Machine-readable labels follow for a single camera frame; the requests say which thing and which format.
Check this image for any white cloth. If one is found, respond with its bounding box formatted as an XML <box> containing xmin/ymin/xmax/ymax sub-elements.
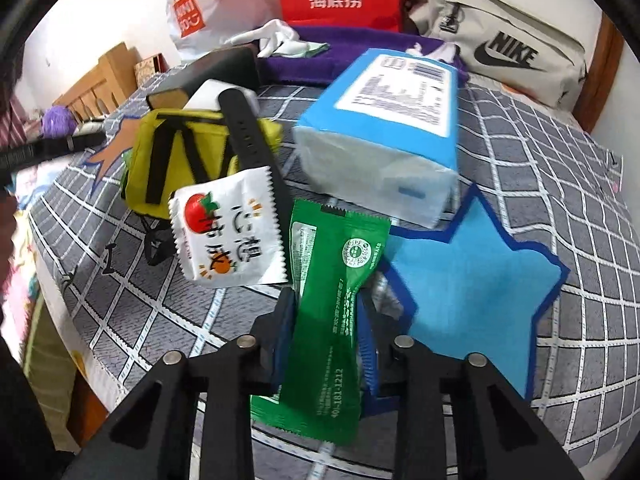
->
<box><xmin>222</xmin><ymin>19</ymin><xmax>321</xmax><ymax>58</ymax></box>

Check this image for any purple fuzzy toy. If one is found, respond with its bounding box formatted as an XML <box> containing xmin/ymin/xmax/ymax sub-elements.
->
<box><xmin>41</xmin><ymin>106</ymin><xmax>78</xmax><ymax>138</ymax></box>

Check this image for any grey waist bag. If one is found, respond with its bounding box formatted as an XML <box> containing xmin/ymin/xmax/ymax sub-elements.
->
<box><xmin>402</xmin><ymin>0</ymin><xmax>588</xmax><ymax>110</ymax></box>

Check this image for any illustrated notebook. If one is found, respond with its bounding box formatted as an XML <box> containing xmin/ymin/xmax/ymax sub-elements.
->
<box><xmin>134</xmin><ymin>55</ymin><xmax>168</xmax><ymax>86</ymax></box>

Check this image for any dark green tin box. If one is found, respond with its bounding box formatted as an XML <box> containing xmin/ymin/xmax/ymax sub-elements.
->
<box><xmin>146</xmin><ymin>46</ymin><xmax>261</xmax><ymax>111</ymax></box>

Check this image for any blue tissue pack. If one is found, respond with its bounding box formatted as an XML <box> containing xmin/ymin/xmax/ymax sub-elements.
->
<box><xmin>291</xmin><ymin>48</ymin><xmax>461</xmax><ymax>228</ymax></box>

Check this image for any green snack packet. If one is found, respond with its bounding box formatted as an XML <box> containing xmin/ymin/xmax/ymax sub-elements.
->
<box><xmin>250</xmin><ymin>198</ymin><xmax>392</xmax><ymax>445</ymax></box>

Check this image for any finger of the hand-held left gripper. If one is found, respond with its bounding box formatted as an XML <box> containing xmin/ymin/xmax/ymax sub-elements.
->
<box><xmin>0</xmin><ymin>130</ymin><xmax>108</xmax><ymax>173</ymax></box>

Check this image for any white sachet with tomato print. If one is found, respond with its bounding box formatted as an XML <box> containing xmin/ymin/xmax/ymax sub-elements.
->
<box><xmin>168</xmin><ymin>165</ymin><xmax>290</xmax><ymax>288</ymax></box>

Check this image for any wooden headboard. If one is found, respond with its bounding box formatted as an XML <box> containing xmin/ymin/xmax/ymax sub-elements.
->
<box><xmin>52</xmin><ymin>42</ymin><xmax>146</xmax><ymax>121</ymax></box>

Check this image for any black watch strap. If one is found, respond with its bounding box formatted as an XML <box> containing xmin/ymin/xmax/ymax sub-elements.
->
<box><xmin>219</xmin><ymin>87</ymin><xmax>293</xmax><ymax>286</ymax></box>

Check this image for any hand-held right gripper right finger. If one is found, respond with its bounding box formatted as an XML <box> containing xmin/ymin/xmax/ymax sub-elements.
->
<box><xmin>356</xmin><ymin>292</ymin><xmax>583</xmax><ymax>480</ymax></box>

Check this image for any wooden door frame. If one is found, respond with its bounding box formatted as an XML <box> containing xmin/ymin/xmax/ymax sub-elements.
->
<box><xmin>587</xmin><ymin>12</ymin><xmax>623</xmax><ymax>133</ymax></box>

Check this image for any grey checked blanket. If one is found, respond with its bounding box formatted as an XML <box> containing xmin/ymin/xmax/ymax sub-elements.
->
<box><xmin>27</xmin><ymin>67</ymin><xmax>633</xmax><ymax>480</ymax></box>

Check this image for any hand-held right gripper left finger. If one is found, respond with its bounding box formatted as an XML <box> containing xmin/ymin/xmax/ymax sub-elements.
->
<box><xmin>60</xmin><ymin>287</ymin><xmax>298</xmax><ymax>480</ymax></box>

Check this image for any blue paper star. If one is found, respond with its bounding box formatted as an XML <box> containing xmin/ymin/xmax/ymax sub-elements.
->
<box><xmin>370</xmin><ymin>182</ymin><xmax>571</xmax><ymax>401</ymax></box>

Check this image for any brown paper star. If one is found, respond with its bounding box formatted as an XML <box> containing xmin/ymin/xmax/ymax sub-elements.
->
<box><xmin>82</xmin><ymin>115</ymin><xmax>146</xmax><ymax>183</ymax></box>

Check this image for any colourful printed cloth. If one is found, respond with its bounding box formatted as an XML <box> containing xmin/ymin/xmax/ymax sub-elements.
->
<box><xmin>0</xmin><ymin>170</ymin><xmax>56</xmax><ymax>361</ymax></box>

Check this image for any white plastic shopping bag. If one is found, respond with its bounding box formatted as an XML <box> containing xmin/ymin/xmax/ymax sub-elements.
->
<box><xmin>165</xmin><ymin>0</ymin><xmax>286</xmax><ymax>63</ymax></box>

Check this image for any purple towel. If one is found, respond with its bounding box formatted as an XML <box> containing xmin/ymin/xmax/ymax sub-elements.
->
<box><xmin>257</xmin><ymin>25</ymin><xmax>471</xmax><ymax>86</ymax></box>

